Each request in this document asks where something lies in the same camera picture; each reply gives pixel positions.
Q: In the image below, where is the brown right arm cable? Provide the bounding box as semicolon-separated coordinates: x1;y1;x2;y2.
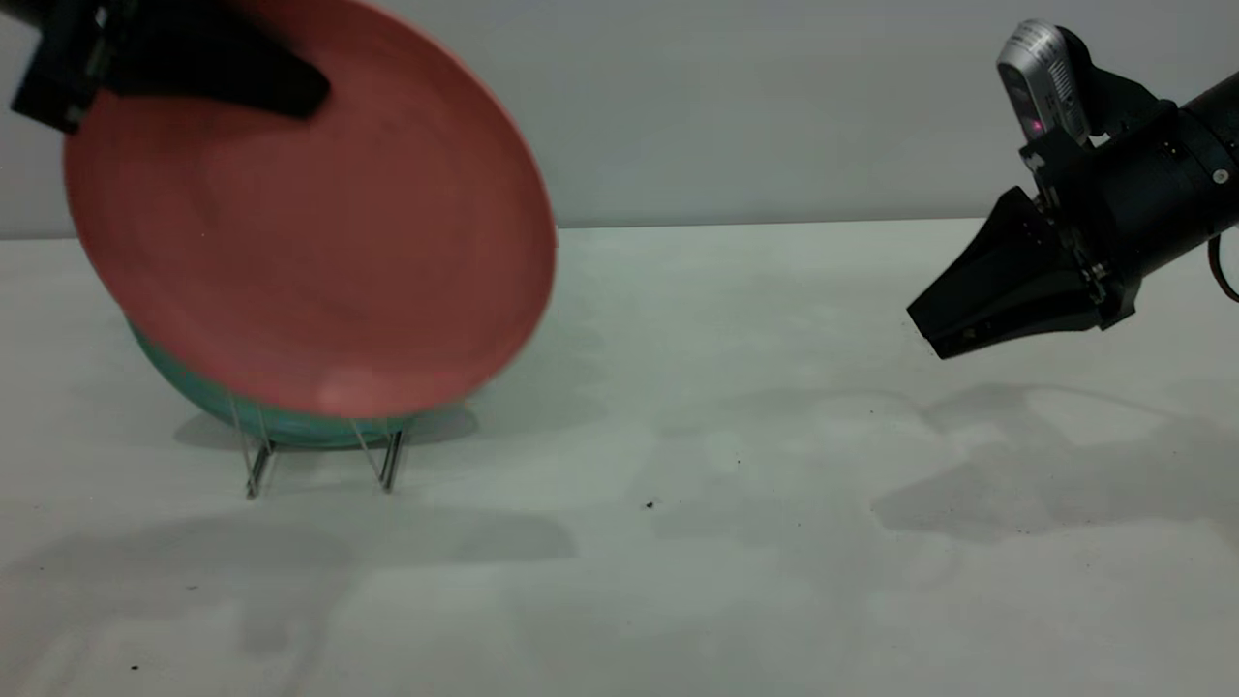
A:
1208;232;1239;303

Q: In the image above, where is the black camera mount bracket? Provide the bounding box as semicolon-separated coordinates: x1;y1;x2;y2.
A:
1070;39;1163;141

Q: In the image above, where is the green round plate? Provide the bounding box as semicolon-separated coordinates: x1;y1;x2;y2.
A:
126;319;477;449

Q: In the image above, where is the metal wire plate rack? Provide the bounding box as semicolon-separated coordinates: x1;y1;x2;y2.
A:
227;392;406;500

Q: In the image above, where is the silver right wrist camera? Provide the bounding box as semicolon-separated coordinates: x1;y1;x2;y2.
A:
997;19;1100;146

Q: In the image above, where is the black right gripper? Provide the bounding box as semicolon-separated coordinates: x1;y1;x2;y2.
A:
906;105;1232;362

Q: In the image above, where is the pink round plate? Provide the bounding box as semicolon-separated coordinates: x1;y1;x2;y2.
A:
62;0;559;420

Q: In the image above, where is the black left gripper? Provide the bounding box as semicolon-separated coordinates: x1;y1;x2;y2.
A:
10;0;332;135

